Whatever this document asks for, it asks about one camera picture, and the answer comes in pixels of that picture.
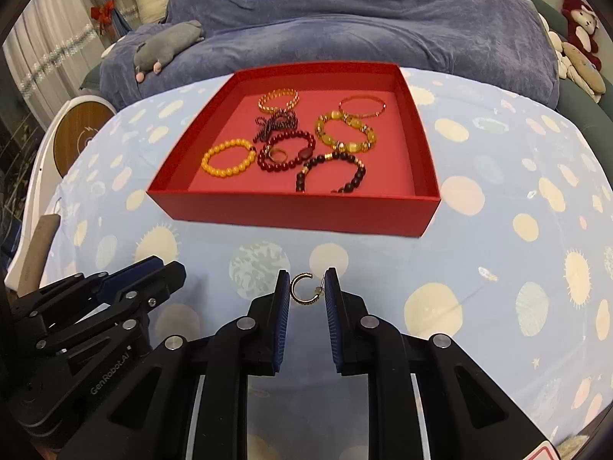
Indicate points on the red cardboard box tray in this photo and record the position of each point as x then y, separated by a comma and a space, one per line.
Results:
334, 172

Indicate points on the small garnet bead strand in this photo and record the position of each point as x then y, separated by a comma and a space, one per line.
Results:
280, 121

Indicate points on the grey mouse plush toy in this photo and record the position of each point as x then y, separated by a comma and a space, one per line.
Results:
160, 49

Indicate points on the blue grey plush blanket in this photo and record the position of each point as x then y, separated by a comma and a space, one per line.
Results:
498, 42

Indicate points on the white round wooden device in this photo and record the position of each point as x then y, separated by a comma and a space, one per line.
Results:
76, 123

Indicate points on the beige plush toy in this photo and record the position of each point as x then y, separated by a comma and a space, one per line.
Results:
575, 66

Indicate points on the red ribbon bow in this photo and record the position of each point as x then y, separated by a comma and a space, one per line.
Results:
103, 15

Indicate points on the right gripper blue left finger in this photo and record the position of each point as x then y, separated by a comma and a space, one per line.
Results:
281, 303

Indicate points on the light blue planet bedsheet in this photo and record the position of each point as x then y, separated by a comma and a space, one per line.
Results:
516, 264

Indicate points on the gold hoop earring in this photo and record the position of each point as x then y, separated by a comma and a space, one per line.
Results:
306, 288

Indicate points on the red monkey plush toy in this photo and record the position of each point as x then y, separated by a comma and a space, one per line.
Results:
581, 27

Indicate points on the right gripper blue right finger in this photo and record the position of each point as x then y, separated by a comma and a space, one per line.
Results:
331, 289

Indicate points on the rose gold thin bangle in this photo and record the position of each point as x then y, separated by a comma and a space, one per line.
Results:
362, 106

